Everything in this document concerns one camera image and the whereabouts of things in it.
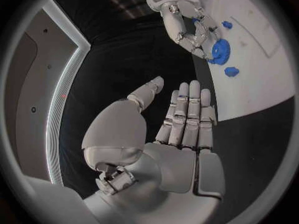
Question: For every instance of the small blue peg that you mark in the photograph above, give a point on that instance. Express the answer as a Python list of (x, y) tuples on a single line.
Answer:
[(195, 20)]

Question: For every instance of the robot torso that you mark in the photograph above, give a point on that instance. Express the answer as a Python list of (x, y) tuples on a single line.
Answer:
[(35, 97)]

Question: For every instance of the small blue plug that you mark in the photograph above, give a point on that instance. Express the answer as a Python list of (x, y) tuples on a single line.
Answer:
[(227, 25)]

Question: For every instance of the white task board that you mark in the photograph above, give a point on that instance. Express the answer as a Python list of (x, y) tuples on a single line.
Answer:
[(257, 69)]

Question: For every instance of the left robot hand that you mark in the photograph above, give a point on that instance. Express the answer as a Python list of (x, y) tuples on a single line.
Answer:
[(177, 171)]

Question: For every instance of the blue short cylinder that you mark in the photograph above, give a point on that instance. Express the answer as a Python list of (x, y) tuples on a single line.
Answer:
[(231, 72)]

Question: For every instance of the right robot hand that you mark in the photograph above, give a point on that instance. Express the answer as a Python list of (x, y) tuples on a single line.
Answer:
[(174, 24)]

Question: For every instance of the blue gear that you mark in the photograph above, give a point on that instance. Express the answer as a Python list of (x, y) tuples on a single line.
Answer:
[(222, 50)]

